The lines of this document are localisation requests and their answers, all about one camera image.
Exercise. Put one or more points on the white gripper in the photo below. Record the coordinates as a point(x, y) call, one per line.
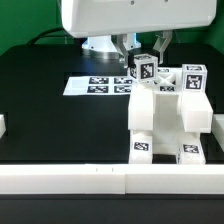
point(86, 18)

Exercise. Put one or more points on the white tagged small block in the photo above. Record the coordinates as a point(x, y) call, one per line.
point(144, 69)

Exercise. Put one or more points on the white chair seat part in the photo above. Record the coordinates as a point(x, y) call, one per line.
point(166, 121)

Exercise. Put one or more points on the white chair back frame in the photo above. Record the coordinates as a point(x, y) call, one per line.
point(193, 108)

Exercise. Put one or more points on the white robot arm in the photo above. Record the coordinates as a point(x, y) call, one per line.
point(103, 45)

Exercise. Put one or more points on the white part right edge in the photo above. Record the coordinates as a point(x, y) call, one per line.
point(218, 129)

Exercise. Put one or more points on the white part edge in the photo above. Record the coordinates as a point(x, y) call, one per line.
point(2, 125)
point(218, 129)

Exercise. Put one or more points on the white part left edge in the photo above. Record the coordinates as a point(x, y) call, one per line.
point(2, 125)

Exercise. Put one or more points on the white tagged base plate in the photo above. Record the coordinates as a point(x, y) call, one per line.
point(97, 85)

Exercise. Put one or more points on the white front rail barrier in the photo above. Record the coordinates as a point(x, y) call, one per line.
point(111, 179)

